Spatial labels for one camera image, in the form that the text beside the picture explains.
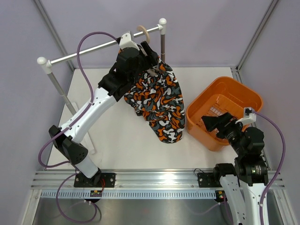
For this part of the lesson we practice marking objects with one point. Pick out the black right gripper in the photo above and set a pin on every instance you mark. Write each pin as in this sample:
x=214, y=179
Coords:
x=223, y=122

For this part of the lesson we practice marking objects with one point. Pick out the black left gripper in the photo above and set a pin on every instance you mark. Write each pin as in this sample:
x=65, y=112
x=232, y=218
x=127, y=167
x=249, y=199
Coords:
x=150, y=60

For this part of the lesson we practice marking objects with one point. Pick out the beige wooden hanger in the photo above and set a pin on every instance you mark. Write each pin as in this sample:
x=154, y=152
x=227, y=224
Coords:
x=142, y=29

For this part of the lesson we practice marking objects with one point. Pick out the orange camouflage shorts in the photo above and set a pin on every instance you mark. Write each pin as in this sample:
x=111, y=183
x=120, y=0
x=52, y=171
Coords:
x=157, y=97

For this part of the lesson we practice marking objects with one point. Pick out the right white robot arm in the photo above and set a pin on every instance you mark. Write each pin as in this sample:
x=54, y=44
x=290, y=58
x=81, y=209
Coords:
x=244, y=181

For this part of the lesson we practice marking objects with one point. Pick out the orange plastic basket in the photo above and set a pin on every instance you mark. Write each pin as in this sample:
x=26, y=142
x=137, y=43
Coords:
x=223, y=95

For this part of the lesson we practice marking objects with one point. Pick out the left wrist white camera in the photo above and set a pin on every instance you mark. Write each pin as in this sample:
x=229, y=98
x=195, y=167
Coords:
x=127, y=41

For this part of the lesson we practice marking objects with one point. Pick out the wrist white camera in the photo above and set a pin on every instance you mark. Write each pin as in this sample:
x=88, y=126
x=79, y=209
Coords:
x=249, y=116
x=127, y=41

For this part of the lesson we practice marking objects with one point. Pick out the right rack post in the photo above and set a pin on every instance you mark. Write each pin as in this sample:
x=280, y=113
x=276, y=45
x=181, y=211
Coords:
x=162, y=47

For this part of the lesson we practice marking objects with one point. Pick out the rack post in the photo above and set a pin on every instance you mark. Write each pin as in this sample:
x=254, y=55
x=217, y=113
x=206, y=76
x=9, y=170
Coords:
x=162, y=47
x=61, y=93

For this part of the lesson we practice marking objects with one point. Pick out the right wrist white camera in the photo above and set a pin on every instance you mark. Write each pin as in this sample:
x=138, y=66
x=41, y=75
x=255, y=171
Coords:
x=249, y=116

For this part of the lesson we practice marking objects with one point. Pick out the aluminium slotted rail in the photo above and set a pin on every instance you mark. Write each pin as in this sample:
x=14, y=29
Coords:
x=129, y=194

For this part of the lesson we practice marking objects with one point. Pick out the left rack post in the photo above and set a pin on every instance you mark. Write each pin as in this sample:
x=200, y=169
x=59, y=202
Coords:
x=61, y=93

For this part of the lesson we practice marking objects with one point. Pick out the silver clothes rack rail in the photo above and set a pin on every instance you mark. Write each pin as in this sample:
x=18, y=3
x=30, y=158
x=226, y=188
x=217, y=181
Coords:
x=47, y=64

